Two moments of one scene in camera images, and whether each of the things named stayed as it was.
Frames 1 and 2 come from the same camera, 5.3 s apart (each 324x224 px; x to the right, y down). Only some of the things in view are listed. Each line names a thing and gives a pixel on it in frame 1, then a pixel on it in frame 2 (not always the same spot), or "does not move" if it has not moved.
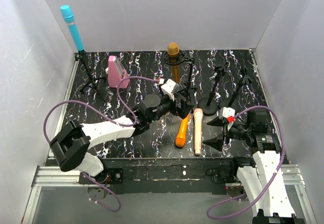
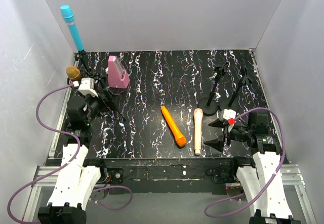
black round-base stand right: x=230 y=102 does not move
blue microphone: x=69 y=17 does not move
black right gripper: x=227 y=132 does not move
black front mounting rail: x=166 y=175 does not move
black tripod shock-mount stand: x=180 y=59 -> x=110 y=99
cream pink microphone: x=198 y=115 does not move
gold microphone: x=173 y=51 -> x=73 y=73
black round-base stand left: x=208 y=106 does not move
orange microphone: x=180 y=140 -> x=180 y=139
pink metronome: x=116 y=73 does not move
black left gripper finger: x=186 y=93 -> x=113 y=99
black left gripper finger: x=185 y=107 -> x=109 y=105
